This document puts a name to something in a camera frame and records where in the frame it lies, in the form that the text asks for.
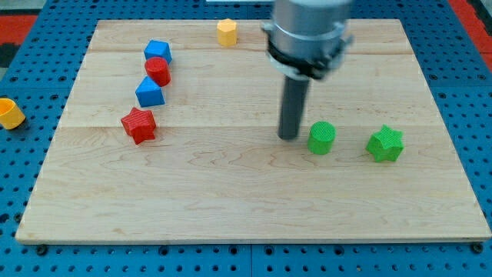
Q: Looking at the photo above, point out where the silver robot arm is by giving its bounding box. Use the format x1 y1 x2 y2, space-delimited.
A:
261 0 353 81

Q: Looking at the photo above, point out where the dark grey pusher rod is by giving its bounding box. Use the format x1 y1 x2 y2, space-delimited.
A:
278 76 310 141

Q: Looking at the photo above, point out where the green cylinder block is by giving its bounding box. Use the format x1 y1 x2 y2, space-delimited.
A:
307 121 337 155

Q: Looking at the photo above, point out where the light wooden board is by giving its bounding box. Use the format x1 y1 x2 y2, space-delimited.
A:
16 19 491 245

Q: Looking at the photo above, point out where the blue prism block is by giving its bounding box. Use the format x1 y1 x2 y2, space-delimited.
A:
135 76 165 107

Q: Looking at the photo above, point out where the red star block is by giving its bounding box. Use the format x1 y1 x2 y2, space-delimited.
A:
121 107 157 145

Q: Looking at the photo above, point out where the yellow hexagon block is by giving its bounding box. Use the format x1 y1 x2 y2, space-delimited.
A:
217 18 238 47

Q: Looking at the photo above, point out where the red cylinder block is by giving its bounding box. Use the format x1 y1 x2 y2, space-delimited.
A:
145 57 171 87

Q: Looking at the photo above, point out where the blue cube block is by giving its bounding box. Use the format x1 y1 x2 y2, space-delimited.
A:
144 40 172 64

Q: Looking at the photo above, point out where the green star block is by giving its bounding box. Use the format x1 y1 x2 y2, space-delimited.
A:
366 125 404 162

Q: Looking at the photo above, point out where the yellow cylinder block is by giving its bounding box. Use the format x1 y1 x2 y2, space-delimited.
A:
1 98 26 130

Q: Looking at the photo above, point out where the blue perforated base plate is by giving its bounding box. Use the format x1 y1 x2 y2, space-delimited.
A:
1 0 491 276

